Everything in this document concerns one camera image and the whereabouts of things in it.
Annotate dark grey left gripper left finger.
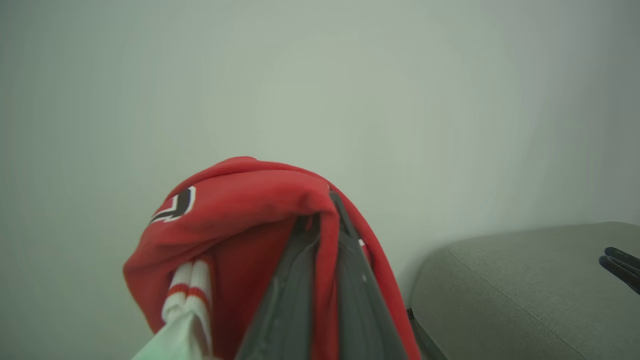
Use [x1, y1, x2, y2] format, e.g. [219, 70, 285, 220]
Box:
[235, 216, 321, 360]

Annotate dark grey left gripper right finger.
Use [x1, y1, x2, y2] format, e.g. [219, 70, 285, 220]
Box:
[328, 190, 409, 360]

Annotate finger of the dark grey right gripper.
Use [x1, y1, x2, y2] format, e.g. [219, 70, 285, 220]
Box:
[604, 247, 640, 273]
[598, 255, 640, 295]

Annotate red garment with striped cuffs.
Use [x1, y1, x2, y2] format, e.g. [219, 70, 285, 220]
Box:
[123, 156, 422, 360]

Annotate grey fabric sofa seat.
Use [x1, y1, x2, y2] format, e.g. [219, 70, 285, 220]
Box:
[407, 221, 640, 360]

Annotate pale green cloth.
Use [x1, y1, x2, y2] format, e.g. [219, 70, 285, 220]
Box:
[131, 305, 211, 360]

